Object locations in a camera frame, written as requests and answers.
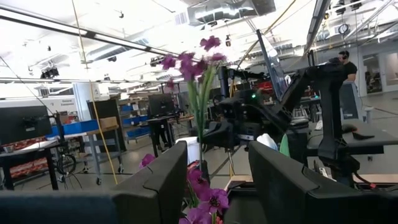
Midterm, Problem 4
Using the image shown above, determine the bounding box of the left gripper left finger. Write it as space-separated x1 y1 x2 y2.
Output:
0 141 188 224

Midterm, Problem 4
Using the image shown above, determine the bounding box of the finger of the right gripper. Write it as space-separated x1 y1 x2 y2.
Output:
201 120 234 151
238 121 261 142

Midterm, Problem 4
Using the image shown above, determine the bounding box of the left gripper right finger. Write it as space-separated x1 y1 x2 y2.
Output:
248 141 398 224

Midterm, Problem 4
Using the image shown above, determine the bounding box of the white tulip flower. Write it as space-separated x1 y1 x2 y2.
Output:
256 133 291 157

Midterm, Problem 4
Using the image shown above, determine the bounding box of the white bin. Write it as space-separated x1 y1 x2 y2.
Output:
175 136 201 165

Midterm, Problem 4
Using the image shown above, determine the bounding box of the grey rolling cart table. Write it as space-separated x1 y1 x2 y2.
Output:
46 126 124 186

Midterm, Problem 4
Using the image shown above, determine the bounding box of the black monitor table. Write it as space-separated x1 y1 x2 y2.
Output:
146 114 180 158

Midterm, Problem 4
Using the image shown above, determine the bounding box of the black computer monitor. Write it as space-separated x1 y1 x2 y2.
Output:
0 105 53 146
147 93 175 116

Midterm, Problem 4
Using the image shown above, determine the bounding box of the large blue plastic bin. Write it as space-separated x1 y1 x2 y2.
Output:
63 119 100 135

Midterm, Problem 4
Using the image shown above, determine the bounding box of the shelf with blue bins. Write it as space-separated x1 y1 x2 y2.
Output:
119 98 150 141

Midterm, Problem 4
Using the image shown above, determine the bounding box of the small blue plastic bin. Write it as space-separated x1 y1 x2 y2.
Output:
46 125 65 138

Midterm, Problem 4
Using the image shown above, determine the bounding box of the cardboard box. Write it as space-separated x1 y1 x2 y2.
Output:
99 116 119 129

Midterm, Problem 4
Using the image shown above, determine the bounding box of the black upright panel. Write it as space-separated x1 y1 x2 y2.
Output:
86 98 127 153

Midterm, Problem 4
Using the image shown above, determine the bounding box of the person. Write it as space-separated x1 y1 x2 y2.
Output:
338 50 358 83

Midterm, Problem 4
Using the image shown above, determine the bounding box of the black ceiling spotlight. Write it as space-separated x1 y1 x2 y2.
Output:
39 67 60 79

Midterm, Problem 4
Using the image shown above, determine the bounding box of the ceiling light strip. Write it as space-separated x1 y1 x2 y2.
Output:
0 7 180 57

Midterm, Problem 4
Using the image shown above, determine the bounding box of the black frame table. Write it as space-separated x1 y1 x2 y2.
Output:
0 139 60 191

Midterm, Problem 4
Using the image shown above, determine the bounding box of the silver ventilation duct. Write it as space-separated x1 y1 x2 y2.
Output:
186 0 277 26

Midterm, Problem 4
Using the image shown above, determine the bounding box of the yellow hanging cable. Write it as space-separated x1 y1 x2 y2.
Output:
70 0 119 185

